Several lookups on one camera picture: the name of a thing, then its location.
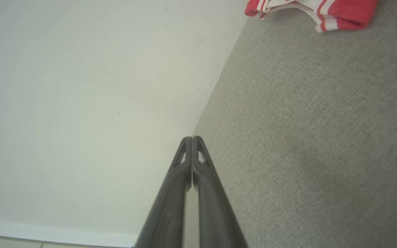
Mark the white baseboard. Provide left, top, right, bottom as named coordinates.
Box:
left=0, top=216, right=141, bottom=248

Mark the red white lettered jersey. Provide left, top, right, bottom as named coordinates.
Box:
left=245, top=0, right=379, bottom=33

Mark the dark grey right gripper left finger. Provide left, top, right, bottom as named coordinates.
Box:
left=133, top=136, right=193, bottom=248

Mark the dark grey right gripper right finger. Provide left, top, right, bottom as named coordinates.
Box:
left=193, top=135, right=249, bottom=248

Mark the grey fabric sofa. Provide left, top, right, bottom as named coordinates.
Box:
left=183, top=0, right=397, bottom=248

